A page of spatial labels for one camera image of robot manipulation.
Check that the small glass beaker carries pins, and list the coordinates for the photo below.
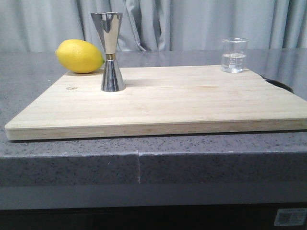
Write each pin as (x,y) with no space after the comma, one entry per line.
(234,55)

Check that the grey curtain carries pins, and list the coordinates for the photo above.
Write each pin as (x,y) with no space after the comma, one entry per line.
(154,25)

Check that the steel hourglass jigger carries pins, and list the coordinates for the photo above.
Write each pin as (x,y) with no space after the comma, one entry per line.
(108,25)

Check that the yellow lemon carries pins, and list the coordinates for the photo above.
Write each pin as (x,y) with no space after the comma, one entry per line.
(79,56)

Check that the white QR label sticker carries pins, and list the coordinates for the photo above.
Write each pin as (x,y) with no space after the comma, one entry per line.
(290,217)

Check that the wooden cutting board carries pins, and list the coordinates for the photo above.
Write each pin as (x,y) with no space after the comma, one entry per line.
(159,101)

